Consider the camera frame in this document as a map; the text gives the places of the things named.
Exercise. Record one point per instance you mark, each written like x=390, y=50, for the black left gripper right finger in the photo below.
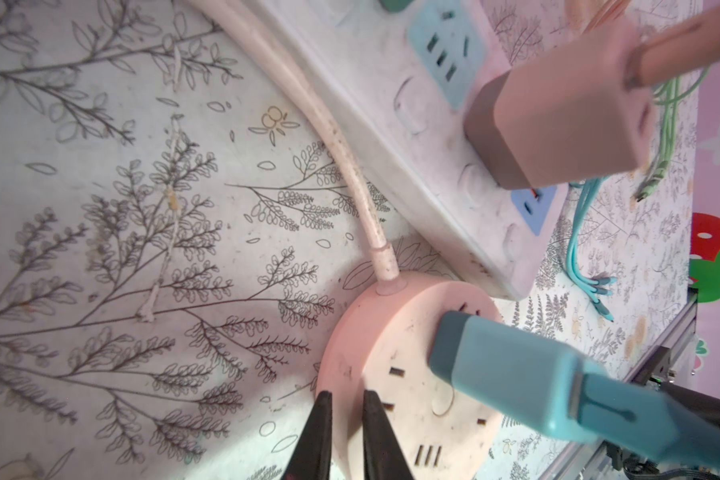
x=383, y=458

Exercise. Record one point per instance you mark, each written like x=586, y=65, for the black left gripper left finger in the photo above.
x=311, y=458

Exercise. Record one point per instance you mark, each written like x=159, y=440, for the pink charger plug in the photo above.
x=566, y=115

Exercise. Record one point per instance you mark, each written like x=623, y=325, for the light green charger plug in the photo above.
x=395, y=6

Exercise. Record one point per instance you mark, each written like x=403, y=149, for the teal charger plug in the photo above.
x=527, y=377

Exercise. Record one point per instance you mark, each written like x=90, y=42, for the round pink power socket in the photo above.
x=382, y=343

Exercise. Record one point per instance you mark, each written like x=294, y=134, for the white multicolour power strip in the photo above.
x=399, y=85

